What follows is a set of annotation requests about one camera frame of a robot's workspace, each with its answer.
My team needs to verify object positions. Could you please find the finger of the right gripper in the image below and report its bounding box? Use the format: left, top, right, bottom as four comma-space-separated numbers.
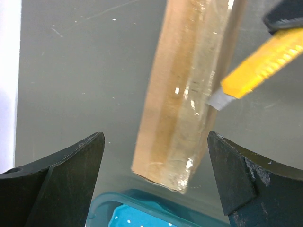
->
263, 0, 303, 35

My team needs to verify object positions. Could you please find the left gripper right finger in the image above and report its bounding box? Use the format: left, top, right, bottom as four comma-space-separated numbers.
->
207, 131, 303, 227

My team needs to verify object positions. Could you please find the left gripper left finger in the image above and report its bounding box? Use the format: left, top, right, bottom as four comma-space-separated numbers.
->
0, 132, 105, 227

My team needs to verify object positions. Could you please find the yellow utility knife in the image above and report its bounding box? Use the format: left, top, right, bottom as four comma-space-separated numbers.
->
207, 28, 303, 111

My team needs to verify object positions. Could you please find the brown cardboard express box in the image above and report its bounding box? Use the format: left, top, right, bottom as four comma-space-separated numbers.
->
131, 0, 246, 193

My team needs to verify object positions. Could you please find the blue perforated plate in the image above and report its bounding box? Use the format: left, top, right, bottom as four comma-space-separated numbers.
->
108, 205, 177, 227

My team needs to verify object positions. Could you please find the teal plastic bin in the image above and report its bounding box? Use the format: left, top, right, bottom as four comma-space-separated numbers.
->
85, 189, 229, 227

